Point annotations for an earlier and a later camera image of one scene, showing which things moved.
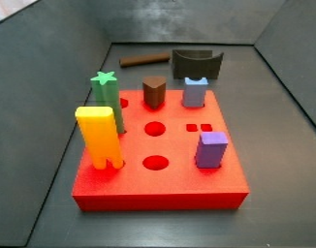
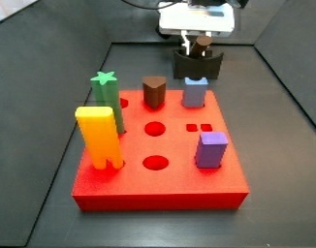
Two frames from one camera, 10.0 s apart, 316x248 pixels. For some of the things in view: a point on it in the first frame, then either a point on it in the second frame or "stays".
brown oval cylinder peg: [132, 61] -> [202, 42]
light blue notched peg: [194, 92] stays
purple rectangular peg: [213, 143] stays
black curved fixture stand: [195, 63] stays
